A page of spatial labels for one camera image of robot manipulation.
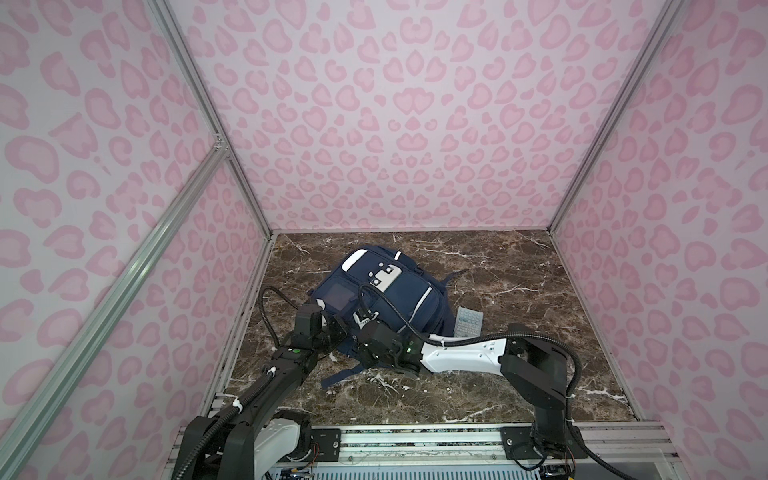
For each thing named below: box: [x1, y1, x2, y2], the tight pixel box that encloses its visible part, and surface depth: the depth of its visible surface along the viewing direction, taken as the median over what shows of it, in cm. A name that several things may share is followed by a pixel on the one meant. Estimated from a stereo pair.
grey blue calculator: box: [454, 306, 484, 338], surface depth 96 cm
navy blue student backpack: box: [310, 245, 455, 336], surface depth 93 cm
